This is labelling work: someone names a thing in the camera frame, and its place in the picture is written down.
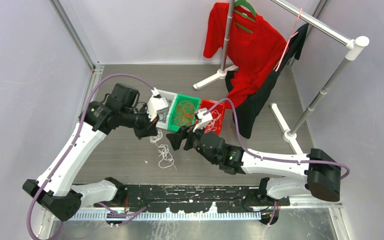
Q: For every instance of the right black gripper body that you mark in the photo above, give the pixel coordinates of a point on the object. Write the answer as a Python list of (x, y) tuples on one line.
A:
[(193, 139)]

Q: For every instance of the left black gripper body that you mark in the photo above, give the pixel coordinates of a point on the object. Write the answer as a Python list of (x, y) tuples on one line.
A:
[(142, 123)]

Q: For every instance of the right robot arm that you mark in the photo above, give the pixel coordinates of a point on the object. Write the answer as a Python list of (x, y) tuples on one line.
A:
[(314, 173)]

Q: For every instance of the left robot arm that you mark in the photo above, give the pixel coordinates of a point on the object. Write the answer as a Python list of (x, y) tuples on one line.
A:
[(55, 189)]

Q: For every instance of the red plastic bin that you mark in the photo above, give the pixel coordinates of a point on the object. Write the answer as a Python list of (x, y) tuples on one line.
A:
[(217, 113)]

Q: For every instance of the green plastic bin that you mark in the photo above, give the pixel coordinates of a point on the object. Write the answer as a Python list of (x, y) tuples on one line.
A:
[(183, 112)]

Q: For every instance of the white plastic bin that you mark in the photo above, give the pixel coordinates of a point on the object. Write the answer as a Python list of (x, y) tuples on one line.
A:
[(164, 117)]

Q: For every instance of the black t-shirt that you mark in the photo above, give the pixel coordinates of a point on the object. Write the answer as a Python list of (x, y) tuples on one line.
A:
[(250, 108)]

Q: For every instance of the red t-shirt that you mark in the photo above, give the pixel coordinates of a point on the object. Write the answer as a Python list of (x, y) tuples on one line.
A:
[(255, 47)]

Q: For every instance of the green clothes hanger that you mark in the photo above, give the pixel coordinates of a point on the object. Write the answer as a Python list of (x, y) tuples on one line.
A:
[(245, 5)]

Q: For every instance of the pink clothes hanger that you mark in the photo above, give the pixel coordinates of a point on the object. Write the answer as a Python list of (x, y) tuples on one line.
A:
[(292, 34)]

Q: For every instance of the metal clothes rack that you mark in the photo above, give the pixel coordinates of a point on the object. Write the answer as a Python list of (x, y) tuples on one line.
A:
[(341, 122)]

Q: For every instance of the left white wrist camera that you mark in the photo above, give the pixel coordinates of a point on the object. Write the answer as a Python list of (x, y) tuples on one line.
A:
[(156, 105)]

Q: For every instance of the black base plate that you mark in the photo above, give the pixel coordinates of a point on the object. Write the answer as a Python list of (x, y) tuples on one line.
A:
[(193, 198)]

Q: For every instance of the aluminium frame rail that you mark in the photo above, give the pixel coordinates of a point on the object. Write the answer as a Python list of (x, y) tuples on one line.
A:
[(122, 214)]

